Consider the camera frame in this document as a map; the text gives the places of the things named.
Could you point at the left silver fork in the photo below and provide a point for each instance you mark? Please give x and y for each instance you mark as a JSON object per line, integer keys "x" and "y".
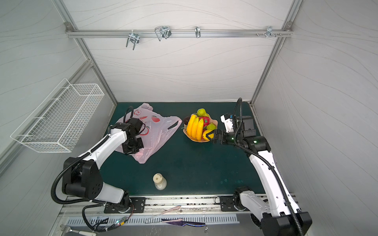
{"x": 67, "y": 229}

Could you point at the yellow lemon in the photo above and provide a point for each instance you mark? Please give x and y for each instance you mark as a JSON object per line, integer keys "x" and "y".
{"x": 208, "y": 135}

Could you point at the right metal bracket clamp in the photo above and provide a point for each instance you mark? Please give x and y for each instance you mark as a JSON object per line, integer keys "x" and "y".
{"x": 269, "y": 33}

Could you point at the yellow banana bunch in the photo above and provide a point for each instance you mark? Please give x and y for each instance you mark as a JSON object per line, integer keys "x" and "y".
{"x": 195, "y": 128}

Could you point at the white wire basket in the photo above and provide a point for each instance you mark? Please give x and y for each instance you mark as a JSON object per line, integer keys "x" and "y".
{"x": 56, "y": 125}

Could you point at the metal crossbar rail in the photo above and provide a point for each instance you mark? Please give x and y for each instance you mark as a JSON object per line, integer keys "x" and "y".
{"x": 176, "y": 33}

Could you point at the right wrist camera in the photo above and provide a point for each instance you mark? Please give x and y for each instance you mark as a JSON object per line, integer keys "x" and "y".
{"x": 229, "y": 122}

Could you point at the tan fruit plate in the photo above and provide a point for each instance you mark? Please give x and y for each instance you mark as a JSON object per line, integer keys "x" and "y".
{"x": 204, "y": 128}

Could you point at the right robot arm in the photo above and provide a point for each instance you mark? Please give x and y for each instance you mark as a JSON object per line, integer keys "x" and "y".
{"x": 280, "y": 215}

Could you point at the red dragon fruit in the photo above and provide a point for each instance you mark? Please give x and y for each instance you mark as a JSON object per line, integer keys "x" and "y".
{"x": 206, "y": 120}

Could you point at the purple handled knife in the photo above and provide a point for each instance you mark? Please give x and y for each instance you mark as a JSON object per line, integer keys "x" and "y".
{"x": 182, "y": 222}

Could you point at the dark purple fruit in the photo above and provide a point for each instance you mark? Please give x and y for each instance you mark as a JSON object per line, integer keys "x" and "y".
{"x": 186, "y": 120}

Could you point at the left metal hook clamp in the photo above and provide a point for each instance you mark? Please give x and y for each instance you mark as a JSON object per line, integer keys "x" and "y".
{"x": 133, "y": 39}

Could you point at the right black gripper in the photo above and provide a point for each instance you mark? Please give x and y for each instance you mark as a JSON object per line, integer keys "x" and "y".
{"x": 220, "y": 137}

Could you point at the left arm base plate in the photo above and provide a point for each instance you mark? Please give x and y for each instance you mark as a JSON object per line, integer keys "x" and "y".
{"x": 127, "y": 205}

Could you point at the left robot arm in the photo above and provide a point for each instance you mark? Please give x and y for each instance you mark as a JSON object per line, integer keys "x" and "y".
{"x": 81, "y": 180}

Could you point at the metal hook clamp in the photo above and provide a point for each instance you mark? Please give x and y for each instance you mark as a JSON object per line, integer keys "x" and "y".
{"x": 163, "y": 32}
{"x": 133, "y": 39}

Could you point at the middle metal hook clamp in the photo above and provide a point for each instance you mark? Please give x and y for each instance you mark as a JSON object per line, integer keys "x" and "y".
{"x": 163, "y": 32}

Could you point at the small metal ring clamp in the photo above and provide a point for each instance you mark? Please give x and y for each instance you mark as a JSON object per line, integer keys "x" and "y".
{"x": 197, "y": 32}

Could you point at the pink clear tongs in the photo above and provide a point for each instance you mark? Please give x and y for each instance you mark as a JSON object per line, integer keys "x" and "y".
{"x": 164, "y": 212}

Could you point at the green fruit at back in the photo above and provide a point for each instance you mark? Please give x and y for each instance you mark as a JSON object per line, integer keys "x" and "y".
{"x": 202, "y": 113}

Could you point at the small beige bottle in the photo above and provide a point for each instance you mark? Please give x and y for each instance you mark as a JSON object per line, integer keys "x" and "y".
{"x": 159, "y": 182}

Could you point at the pink plastic bag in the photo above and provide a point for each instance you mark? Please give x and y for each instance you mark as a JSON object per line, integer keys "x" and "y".
{"x": 158, "y": 130}

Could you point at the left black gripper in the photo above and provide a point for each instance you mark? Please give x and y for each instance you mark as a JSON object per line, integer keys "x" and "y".
{"x": 128, "y": 151}

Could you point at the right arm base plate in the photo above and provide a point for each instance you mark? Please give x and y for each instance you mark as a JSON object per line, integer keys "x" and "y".
{"x": 228, "y": 204}

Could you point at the green apple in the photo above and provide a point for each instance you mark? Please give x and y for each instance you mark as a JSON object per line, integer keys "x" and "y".
{"x": 211, "y": 126}

